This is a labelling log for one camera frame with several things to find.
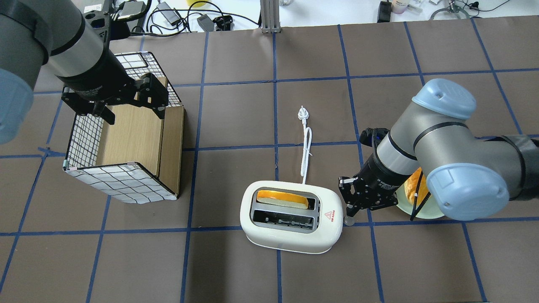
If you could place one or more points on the yellow bread slice in toaster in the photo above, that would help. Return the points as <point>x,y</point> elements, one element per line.
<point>280,198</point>

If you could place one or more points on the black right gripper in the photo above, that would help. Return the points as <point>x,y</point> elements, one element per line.
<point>377,176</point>

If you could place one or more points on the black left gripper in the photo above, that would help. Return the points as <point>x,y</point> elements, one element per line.
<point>97,75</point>

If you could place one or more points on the cream white toaster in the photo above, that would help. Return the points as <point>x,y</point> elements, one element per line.
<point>312,231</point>

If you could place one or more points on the aluminium frame post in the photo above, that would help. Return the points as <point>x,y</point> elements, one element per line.
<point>270,18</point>

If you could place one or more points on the yellow bread on plate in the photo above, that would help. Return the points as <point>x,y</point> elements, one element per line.
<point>413,183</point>

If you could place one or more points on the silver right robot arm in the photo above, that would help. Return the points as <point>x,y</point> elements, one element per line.
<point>469,178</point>

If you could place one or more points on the black power adapter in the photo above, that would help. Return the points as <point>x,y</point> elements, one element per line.
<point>169,13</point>

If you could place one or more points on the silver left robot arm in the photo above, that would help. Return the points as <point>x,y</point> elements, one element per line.
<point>75,45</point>

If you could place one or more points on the checkered fabric wire basket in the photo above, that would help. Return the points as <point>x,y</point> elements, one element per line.
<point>138,158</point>

